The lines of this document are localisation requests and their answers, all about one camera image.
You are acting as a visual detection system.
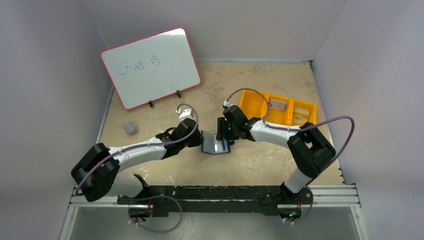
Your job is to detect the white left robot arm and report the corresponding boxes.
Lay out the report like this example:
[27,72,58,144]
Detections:
[70,118,204,202]

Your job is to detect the card in middle bin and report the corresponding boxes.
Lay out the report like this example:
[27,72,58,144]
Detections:
[267,98,289,113]

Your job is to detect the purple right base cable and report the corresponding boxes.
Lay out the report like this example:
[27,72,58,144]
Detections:
[281,188,316,226]

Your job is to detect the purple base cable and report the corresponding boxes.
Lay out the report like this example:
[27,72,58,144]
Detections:
[127,193,185,234]
[281,188,316,226]

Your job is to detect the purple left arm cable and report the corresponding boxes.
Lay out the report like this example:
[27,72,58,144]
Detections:
[74,103,200,196]

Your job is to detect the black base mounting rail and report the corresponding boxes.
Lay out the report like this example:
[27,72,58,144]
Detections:
[117,185,314,219]

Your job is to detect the blue leather card holder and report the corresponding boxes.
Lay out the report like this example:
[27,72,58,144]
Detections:
[201,131,235,155]

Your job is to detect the aluminium frame rail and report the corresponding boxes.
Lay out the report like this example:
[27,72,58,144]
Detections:
[67,183,362,209]

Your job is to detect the yellow plastic bin tray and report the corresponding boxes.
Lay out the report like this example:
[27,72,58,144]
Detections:
[238,90,317,126]

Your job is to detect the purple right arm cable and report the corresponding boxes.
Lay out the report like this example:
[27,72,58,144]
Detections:
[225,88,356,186]

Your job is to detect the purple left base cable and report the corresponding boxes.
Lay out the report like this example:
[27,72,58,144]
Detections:
[127,193,185,234]

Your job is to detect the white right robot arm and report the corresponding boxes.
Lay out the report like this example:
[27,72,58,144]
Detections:
[216,105,336,194]

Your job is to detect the small clear plastic cup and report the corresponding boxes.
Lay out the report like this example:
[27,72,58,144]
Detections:
[122,120,138,136]

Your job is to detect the card in bin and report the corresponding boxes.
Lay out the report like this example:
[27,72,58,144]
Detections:
[292,107,310,126]
[267,98,289,113]

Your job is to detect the pink framed whiteboard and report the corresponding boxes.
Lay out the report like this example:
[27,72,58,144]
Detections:
[100,27,201,110]

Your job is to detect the card in right bin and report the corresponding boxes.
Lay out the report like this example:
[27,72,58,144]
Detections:
[292,107,310,126]

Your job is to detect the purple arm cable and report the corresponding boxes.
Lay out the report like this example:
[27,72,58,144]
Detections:
[225,88,356,186]
[74,103,200,196]

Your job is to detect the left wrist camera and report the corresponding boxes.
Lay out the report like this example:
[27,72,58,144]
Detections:
[176,108,194,122]

